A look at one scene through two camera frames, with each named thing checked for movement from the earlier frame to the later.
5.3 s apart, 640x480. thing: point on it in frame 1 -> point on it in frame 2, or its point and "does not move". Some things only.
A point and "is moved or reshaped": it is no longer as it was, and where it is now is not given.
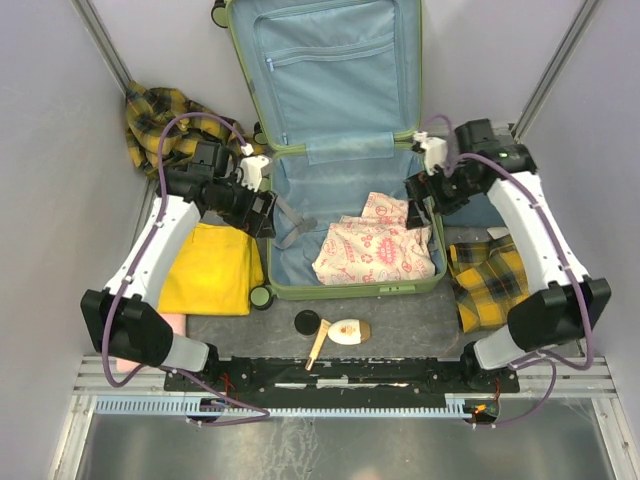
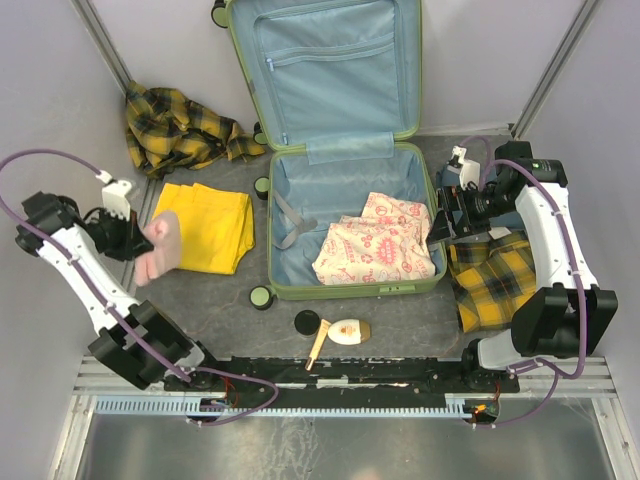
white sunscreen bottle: x=350 y=331 does not move
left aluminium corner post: x=103 y=43 does not move
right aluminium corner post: x=541 y=93 does not move
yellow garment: x=212 y=272 is moved or reshaped
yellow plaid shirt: x=489 y=278 does not move
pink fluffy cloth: x=177 y=322 is moved or reshaped
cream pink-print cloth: x=376 y=246 does not move
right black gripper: x=422 y=185 -> x=454 y=199
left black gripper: x=260 y=224 -> x=134 y=242
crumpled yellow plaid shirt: x=147 y=111 does not move
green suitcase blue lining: x=337 y=88 does not move
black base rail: x=334 y=379 does not move
